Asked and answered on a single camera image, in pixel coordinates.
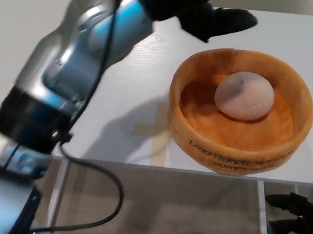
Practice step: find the white table leg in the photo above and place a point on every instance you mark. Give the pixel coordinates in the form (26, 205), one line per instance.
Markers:
(59, 185)
(261, 220)

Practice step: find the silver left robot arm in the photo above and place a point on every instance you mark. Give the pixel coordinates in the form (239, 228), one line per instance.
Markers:
(68, 61)

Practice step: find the beige tape cross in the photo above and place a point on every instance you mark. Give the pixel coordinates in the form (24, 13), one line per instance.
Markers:
(159, 149)

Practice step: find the pink round plush toy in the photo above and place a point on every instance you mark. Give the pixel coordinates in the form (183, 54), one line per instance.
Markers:
(244, 97)

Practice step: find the orange plush round plate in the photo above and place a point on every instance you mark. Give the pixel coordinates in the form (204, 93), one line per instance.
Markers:
(197, 120)

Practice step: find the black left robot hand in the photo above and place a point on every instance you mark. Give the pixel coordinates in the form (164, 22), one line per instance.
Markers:
(197, 14)

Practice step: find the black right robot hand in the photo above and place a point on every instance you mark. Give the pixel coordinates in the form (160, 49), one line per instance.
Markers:
(310, 224)

